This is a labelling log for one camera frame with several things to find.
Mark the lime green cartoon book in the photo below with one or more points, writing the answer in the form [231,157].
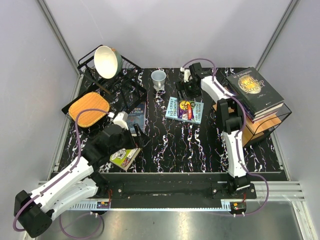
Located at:
[124,157]

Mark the blue 1984 book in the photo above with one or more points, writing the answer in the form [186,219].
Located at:
[137,116]

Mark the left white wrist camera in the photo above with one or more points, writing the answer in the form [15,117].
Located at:
[119,119]

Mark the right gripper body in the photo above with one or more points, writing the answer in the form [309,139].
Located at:
[190,91]

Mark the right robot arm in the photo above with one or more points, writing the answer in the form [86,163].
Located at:
[229,115]

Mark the light blue treehouse book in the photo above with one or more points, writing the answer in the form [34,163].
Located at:
[184,110]

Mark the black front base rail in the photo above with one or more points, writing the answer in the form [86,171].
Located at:
[171,191]

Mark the wooden wire shelf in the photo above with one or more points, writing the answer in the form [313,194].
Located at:
[257,131]

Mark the black wire dish rack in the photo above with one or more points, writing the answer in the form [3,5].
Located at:
[124,92]

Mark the dark blue galaxy book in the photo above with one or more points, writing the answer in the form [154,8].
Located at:
[260,103]

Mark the dark tale of cities book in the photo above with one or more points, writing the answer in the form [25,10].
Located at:
[264,113]

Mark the woven orange mat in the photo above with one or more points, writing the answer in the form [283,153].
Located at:
[91,100]

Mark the black moon and sixpence book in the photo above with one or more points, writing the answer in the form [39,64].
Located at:
[248,80]

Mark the grey mug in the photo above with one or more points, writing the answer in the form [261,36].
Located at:
[158,78]

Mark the white green bowl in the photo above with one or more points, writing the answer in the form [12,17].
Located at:
[107,62]

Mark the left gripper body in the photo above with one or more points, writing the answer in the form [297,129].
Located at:
[138,142]

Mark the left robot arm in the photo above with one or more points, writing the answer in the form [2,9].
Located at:
[35,211]

